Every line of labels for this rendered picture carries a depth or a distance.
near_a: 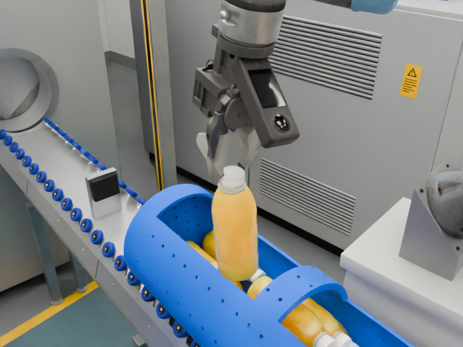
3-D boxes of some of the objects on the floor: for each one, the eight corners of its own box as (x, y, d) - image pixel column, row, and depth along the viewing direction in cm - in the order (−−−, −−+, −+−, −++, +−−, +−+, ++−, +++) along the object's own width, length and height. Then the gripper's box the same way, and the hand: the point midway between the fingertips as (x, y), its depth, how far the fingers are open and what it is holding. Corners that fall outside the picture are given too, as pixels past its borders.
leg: (85, 284, 263) (65, 188, 231) (89, 290, 259) (69, 193, 227) (75, 289, 260) (52, 192, 227) (79, 295, 256) (57, 197, 224)
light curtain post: (180, 319, 241) (151, -52, 154) (187, 327, 237) (161, -50, 150) (170, 326, 238) (134, -50, 151) (177, 333, 234) (144, -49, 147)
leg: (60, 296, 255) (35, 198, 223) (65, 302, 252) (40, 204, 219) (49, 301, 252) (23, 202, 220) (54, 308, 248) (27, 208, 216)
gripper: (258, 17, 65) (233, 146, 78) (186, 24, 59) (172, 162, 72) (300, 43, 60) (266, 176, 73) (224, 53, 54) (202, 197, 67)
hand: (231, 173), depth 70 cm, fingers closed on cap, 4 cm apart
